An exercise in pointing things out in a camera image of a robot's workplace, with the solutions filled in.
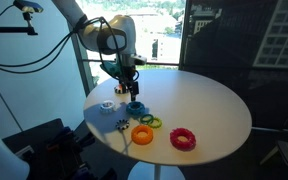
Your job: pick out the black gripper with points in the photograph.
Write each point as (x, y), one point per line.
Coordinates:
(129, 73)

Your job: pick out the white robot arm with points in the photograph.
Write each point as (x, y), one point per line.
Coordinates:
(117, 33)

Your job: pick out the orange stacking pole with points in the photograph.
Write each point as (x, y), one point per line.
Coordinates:
(120, 86)

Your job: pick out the window railing bar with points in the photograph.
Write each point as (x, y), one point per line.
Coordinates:
(150, 62)

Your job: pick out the black equipment cart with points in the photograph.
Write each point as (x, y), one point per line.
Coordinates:
(60, 150)

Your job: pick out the white rounded object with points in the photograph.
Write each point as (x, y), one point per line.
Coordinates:
(0, 160)

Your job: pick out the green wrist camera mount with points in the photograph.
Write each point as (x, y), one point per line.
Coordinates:
(110, 69)

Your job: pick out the camera on black stand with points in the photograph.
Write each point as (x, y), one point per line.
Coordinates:
(27, 6)

